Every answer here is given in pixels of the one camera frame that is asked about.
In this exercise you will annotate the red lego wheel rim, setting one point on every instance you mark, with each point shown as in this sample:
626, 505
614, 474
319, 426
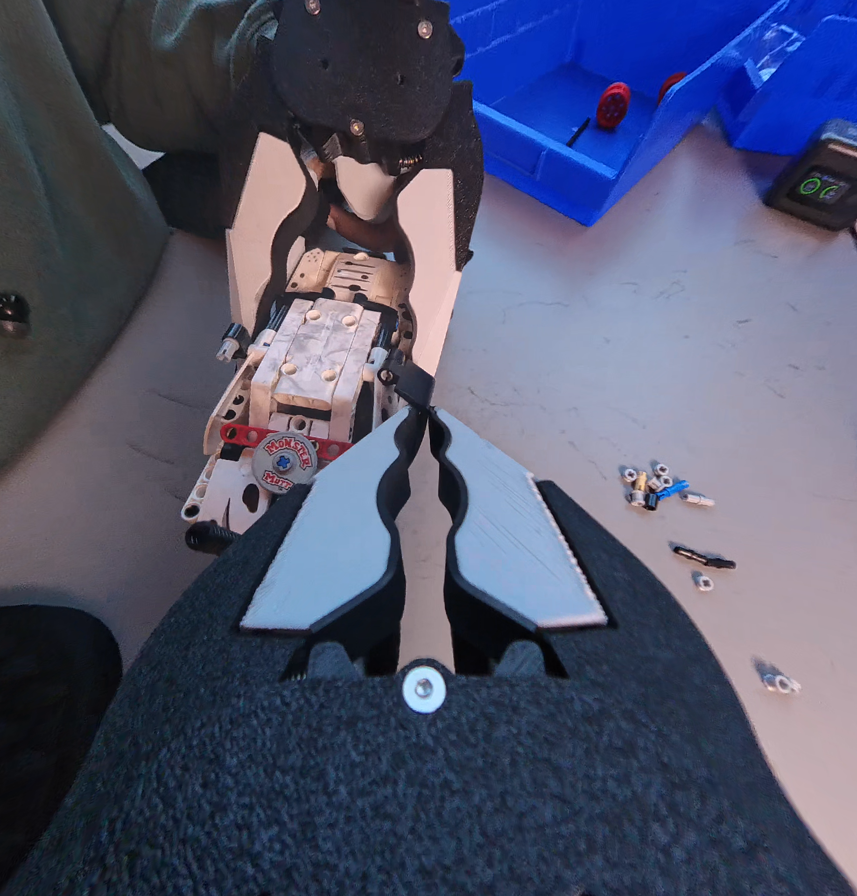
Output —
614, 105
674, 84

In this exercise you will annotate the cluster of small lego pieces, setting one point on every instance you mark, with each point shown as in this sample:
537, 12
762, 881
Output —
653, 486

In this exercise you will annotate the small grey lego bush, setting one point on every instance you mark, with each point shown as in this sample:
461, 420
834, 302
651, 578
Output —
779, 679
703, 580

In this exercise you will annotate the person's green sweatshirt torso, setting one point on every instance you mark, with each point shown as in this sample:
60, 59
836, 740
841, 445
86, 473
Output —
51, 168

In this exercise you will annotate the black wrist rest pad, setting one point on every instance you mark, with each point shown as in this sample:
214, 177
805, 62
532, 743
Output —
44, 756

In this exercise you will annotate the black digital timer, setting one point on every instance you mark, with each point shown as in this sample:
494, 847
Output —
821, 182

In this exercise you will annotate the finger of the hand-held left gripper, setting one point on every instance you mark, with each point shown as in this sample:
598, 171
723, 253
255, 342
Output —
254, 210
436, 280

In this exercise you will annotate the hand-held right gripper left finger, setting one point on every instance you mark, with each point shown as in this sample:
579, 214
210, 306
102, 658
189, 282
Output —
331, 553

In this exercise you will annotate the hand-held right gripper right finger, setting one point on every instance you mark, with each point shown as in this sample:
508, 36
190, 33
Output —
520, 553

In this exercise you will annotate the person's left forearm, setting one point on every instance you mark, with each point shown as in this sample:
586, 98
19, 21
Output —
191, 70

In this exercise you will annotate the white lego vehicle model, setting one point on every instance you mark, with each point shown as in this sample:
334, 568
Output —
317, 364

